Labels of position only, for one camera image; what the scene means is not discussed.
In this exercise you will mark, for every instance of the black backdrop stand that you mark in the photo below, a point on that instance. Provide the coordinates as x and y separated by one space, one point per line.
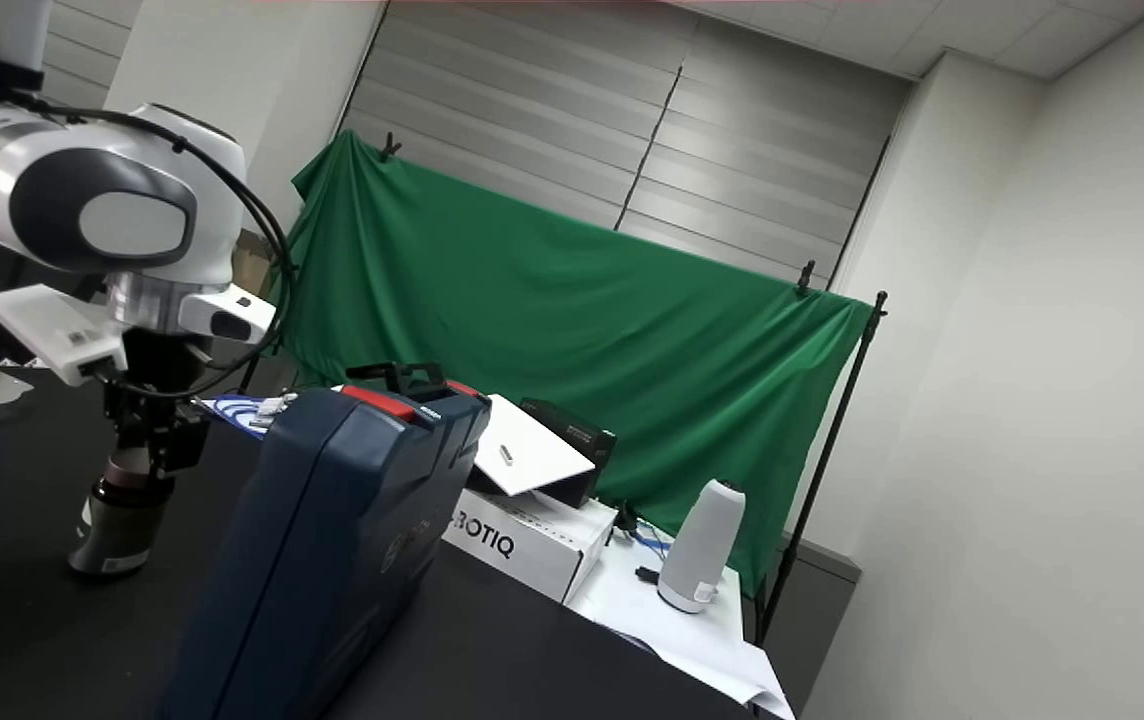
836 412

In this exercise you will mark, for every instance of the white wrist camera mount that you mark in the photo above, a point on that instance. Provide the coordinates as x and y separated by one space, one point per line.
67 332

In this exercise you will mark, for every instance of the green backdrop cloth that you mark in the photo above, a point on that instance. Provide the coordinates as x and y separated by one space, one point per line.
699 370

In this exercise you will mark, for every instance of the white cardboard box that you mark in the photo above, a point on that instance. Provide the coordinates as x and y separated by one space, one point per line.
538 537

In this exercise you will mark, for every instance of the blue plastic briefcase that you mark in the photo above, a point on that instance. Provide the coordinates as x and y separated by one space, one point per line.
334 534

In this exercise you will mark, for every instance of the dark bottle with white cap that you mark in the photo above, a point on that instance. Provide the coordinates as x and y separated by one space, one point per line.
120 515

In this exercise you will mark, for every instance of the white cylindrical device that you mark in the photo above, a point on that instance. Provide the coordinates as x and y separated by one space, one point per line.
701 549

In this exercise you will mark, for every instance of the black laptop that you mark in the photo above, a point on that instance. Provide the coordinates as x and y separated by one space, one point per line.
532 447

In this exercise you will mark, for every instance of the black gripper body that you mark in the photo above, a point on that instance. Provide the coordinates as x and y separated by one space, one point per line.
151 402

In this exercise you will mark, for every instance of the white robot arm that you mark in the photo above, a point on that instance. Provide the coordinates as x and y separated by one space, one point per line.
137 223

